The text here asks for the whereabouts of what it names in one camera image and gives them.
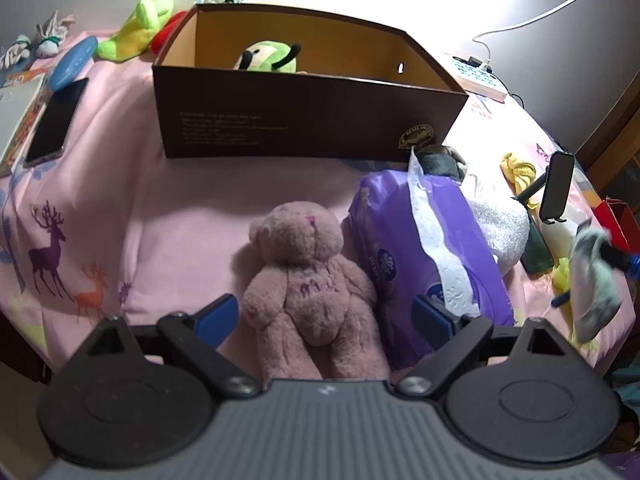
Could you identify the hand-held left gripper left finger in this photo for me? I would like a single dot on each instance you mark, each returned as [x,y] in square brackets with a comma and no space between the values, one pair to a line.
[220,317]

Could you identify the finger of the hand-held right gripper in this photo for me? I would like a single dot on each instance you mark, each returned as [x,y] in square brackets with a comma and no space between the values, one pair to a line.
[561,300]
[620,260]

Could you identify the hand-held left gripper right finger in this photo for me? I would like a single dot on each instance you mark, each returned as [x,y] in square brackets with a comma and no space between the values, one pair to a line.
[430,320]

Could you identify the pink teddy bear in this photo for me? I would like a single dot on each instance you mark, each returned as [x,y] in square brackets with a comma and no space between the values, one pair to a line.
[310,285]

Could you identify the white bubble wrap bundle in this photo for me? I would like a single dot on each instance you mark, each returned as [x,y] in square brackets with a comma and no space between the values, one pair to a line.
[500,225]

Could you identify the brown cardboard box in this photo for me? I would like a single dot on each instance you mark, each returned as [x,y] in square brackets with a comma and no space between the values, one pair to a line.
[300,110]

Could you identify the small yellow cloth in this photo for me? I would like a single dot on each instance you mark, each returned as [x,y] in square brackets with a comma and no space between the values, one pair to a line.
[562,272]

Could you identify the red box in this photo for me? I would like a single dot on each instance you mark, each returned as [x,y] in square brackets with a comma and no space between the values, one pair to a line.
[620,220]

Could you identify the cream cloth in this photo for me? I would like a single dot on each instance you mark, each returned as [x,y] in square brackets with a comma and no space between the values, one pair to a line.
[562,232]

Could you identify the white tissue sheet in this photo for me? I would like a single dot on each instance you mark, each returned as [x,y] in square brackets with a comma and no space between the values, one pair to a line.
[430,230]

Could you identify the purple tissue pack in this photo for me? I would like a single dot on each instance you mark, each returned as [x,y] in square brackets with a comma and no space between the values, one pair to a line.
[385,240]

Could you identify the black and green phone stand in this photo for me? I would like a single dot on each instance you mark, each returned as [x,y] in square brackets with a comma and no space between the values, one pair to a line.
[557,185]

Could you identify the grey and beige sock bundle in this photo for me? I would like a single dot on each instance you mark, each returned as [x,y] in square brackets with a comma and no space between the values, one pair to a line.
[442,162]

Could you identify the white power strip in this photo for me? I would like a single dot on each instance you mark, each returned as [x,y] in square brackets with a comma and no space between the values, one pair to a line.
[477,77]

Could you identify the black plug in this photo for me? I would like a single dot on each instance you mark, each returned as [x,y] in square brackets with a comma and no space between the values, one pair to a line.
[474,62]

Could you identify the black smartphone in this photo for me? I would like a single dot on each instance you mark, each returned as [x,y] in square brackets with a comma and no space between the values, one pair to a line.
[55,122]

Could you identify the green plush toy black antennae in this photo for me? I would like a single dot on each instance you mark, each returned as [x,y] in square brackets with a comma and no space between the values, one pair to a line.
[267,57]

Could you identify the grey notebook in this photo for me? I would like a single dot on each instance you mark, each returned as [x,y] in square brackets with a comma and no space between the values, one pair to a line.
[15,115]

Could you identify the red plush toy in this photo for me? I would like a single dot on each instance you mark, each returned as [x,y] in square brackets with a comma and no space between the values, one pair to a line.
[167,32]

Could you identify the blue disc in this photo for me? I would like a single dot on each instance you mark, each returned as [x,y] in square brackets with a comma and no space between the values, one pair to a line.
[72,62]

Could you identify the green and yellow plush toy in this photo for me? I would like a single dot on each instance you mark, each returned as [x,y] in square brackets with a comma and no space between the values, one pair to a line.
[130,30]

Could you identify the rolled white socks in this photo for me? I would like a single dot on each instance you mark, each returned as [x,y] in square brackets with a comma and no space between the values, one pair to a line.
[15,50]
[52,35]

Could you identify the wooden bed frame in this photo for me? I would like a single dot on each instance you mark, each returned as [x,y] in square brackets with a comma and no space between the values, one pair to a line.
[615,120]

